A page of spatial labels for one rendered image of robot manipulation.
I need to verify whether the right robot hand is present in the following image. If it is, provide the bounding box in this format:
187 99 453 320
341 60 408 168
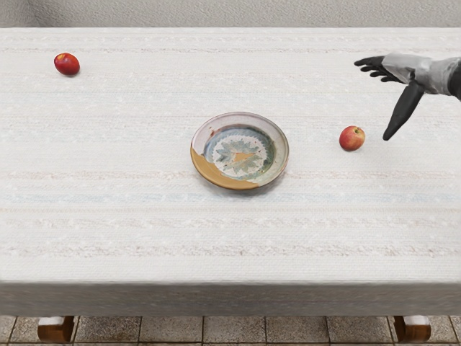
354 52 461 141

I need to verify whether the patterned ceramic plate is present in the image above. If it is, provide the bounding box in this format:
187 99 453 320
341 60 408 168
189 111 290 192

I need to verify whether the dark red plum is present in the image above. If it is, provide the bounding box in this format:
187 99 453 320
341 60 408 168
53 52 81 76

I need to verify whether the red yellow apple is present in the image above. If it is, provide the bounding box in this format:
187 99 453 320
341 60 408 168
339 125 366 152

